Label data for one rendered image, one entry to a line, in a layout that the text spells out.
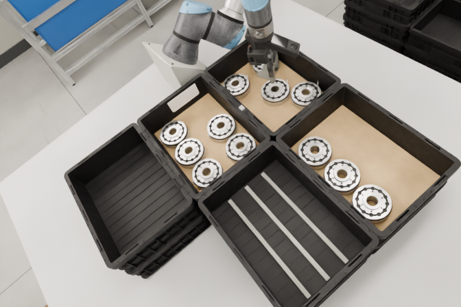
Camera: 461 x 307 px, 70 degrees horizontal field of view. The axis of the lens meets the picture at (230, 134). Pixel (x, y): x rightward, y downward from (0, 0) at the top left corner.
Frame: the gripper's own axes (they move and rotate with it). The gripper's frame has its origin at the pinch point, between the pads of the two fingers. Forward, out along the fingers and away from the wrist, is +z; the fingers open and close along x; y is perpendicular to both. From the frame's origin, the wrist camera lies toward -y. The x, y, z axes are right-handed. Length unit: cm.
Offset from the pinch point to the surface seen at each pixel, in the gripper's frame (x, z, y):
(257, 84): -1.2, 7.7, 8.1
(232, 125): 19.1, 4.8, 12.6
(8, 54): -82, 84, 277
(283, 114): 11.2, 7.6, -3.9
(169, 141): 28.2, 4.9, 33.8
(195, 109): 12.3, 7.7, 29.8
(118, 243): 65, 8, 40
